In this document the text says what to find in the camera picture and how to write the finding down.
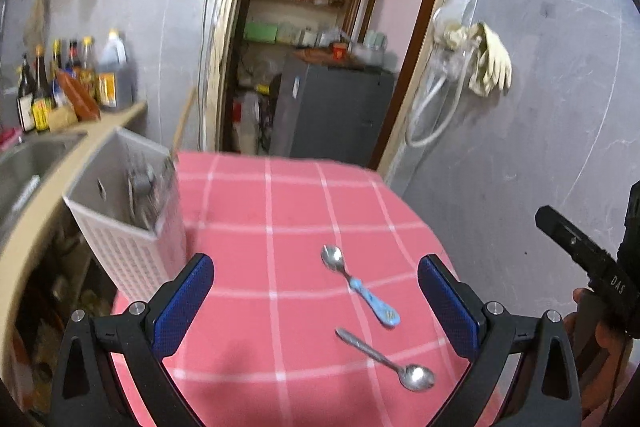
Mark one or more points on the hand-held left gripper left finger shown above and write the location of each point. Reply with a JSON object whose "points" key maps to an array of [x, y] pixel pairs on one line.
{"points": [[182, 302]]}

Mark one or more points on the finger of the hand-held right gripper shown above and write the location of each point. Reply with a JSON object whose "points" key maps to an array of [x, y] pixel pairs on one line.
{"points": [[582, 247]]}

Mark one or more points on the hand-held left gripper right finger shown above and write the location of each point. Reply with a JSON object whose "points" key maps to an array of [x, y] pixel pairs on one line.
{"points": [[447, 307]]}

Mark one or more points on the small steel spoon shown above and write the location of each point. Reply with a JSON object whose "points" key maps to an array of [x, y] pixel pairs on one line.
{"points": [[417, 377]]}

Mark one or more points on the white plastic utensil basket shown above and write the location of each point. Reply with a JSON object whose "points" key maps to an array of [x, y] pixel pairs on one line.
{"points": [[117, 247]]}

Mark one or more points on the person's right hand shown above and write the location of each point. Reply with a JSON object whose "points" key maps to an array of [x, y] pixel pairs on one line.
{"points": [[607, 357]]}

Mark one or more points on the pink checked tablecloth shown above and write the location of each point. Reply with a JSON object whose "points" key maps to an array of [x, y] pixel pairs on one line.
{"points": [[280, 207]]}

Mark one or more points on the wooden stick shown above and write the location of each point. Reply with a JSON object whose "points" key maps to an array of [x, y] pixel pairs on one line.
{"points": [[184, 122]]}

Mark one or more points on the white plastic jug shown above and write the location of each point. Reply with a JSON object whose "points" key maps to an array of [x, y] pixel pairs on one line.
{"points": [[249, 127]]}

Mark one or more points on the cream rubber gloves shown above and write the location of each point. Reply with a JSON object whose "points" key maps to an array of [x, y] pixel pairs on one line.
{"points": [[492, 62]]}

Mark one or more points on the steel sink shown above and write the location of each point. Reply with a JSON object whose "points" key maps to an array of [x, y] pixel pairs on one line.
{"points": [[30, 162]]}

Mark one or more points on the tan sponge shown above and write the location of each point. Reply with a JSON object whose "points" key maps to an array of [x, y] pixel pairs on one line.
{"points": [[62, 119]]}

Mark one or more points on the grey cabinet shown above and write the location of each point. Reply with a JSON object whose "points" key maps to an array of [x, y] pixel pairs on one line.
{"points": [[335, 112]]}

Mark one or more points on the red-brown packet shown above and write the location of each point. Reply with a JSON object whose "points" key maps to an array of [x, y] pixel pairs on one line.
{"points": [[80, 99]]}

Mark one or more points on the large soy sauce jug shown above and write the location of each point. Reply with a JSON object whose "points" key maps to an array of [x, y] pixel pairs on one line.
{"points": [[116, 77]]}

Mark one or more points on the dark bottle yellow label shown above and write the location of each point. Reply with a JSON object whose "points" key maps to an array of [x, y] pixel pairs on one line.
{"points": [[42, 102]]}

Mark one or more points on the amber sauce bottle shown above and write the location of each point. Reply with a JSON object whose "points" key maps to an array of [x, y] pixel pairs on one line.
{"points": [[88, 67]]}

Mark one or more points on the dark bottle white label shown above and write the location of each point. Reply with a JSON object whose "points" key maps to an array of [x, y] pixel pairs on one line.
{"points": [[26, 102]]}

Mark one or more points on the dark sauce bottle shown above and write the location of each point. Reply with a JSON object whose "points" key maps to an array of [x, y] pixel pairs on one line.
{"points": [[56, 57], [73, 57]]}

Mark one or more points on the clear plastic bag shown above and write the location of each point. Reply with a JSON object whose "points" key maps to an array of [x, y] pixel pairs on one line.
{"points": [[457, 2]]}

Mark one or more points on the red cup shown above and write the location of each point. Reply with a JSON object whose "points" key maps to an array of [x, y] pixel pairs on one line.
{"points": [[340, 51]]}

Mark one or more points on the green box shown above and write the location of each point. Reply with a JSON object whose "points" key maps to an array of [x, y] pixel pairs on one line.
{"points": [[260, 33]]}

